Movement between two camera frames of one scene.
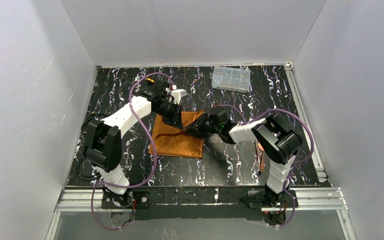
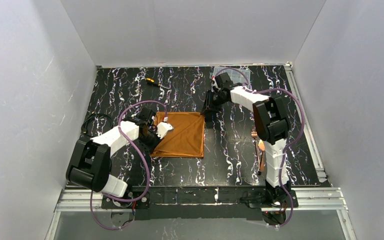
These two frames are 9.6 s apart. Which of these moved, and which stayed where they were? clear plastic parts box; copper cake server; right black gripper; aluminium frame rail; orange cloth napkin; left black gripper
Moved: left black gripper; right black gripper
Stayed: orange cloth napkin; clear plastic parts box; aluminium frame rail; copper cake server
